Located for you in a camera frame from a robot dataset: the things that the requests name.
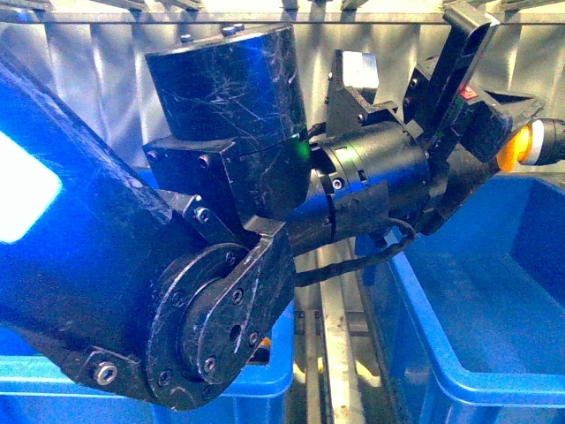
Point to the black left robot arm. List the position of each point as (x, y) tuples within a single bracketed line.
[(239, 148)]

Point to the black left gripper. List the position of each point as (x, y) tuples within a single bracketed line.
[(412, 164)]

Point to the blue plastic bin with buttons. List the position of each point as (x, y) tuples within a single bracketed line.
[(127, 295)]

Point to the yellow mushroom push button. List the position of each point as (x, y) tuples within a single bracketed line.
[(539, 143)]

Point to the blue plastic target bin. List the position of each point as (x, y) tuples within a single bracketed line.
[(468, 323)]

